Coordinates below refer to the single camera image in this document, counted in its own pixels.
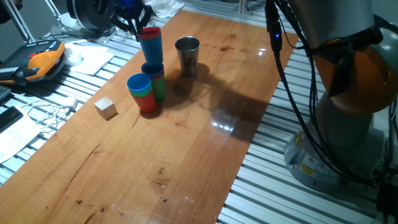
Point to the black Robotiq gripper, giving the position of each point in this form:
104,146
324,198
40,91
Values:
129,7

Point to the grey metal stand leg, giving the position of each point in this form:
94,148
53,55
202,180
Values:
18,21
53,11

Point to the white plastic adapter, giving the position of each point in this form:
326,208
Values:
73,54

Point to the stainless steel cup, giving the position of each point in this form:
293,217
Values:
187,56

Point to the small wooden cube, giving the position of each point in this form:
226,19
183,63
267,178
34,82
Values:
105,109

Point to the white paper sheet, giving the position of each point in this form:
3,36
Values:
18,140
91,59

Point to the blue plastic cup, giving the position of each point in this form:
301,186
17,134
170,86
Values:
152,49
152,69
139,84

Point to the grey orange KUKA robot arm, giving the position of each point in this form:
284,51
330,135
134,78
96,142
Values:
351,77

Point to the black smartphone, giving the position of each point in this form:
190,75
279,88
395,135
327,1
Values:
9,118

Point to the orange black teach pendant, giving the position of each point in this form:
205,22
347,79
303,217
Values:
40,62

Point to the aluminium frame beam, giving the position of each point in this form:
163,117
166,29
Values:
242,7

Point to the black round spool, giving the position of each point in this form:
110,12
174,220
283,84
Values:
90,14

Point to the white tissue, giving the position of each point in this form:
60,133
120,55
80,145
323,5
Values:
166,7

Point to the wooden work board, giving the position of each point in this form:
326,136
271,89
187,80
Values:
155,171

